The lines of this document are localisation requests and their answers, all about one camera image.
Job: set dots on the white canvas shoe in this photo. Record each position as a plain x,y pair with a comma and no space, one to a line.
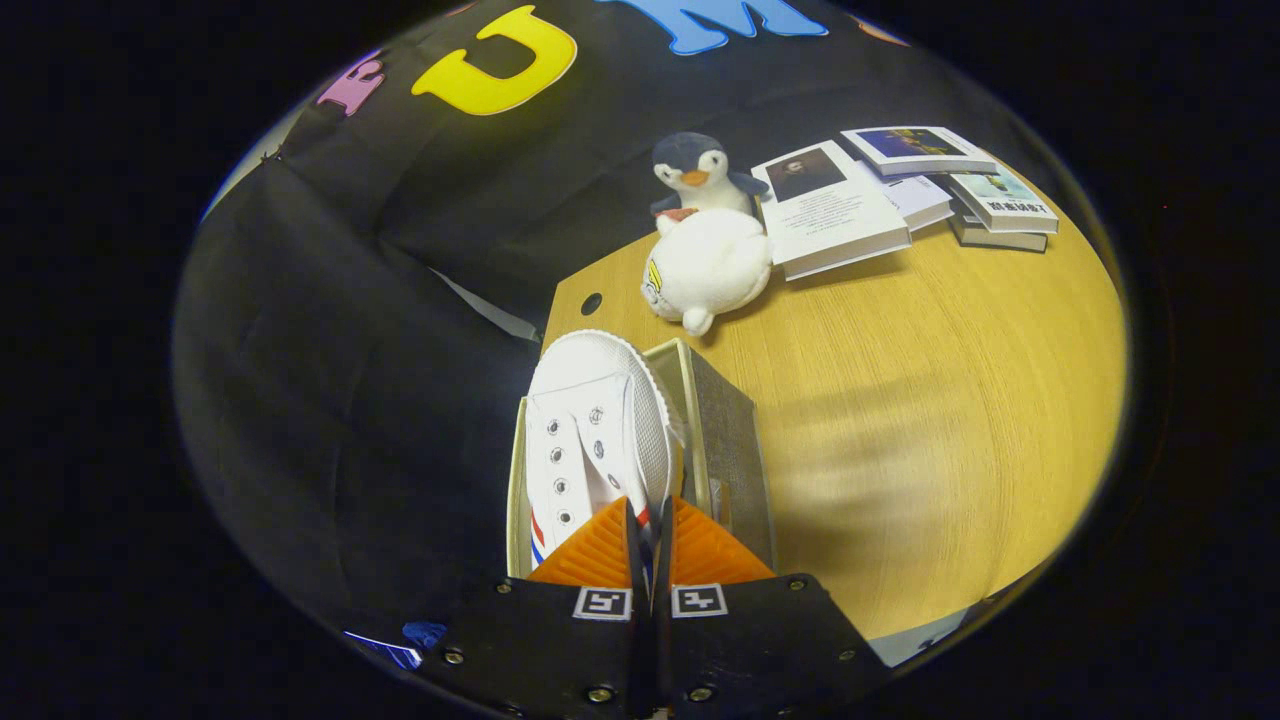
600,420

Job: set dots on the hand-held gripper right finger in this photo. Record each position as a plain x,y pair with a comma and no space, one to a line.
665,575

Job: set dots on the book with blue picture cover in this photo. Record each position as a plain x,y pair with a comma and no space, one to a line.
915,142

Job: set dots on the penguin plush toy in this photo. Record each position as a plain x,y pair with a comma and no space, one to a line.
710,270

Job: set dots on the dark grey book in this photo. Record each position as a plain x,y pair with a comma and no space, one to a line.
1000,242

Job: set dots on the plain white book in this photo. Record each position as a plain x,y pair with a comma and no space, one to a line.
925,200

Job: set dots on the grey fabric storage box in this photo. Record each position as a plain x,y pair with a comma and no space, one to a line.
730,450

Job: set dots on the book with pale green cover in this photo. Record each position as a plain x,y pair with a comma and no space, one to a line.
1005,195

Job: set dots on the black backdrop cloth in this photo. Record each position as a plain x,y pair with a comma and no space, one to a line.
330,400

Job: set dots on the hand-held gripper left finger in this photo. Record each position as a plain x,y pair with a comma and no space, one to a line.
633,560

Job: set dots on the white book with portrait cover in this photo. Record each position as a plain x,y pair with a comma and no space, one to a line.
830,215

